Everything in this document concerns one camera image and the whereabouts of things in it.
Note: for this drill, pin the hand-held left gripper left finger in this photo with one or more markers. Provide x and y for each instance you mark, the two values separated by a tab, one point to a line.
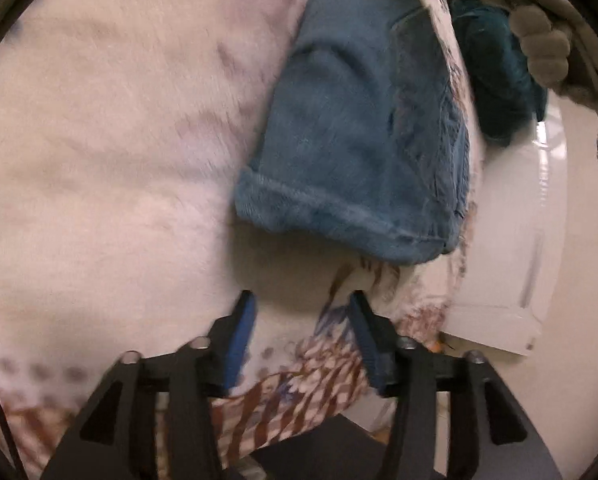
241	342

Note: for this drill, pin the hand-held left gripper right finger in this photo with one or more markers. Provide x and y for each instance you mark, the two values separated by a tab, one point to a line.
365	347

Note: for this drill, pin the blue denim pants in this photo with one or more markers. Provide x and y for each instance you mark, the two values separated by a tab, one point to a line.
349	150

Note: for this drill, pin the person's right hand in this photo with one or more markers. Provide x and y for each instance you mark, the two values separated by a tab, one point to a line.
544	45

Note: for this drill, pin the floral printed blanket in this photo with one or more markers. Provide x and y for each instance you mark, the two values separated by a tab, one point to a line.
104	160

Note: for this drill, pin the teal cloth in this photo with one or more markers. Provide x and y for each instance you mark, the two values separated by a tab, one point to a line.
499	75

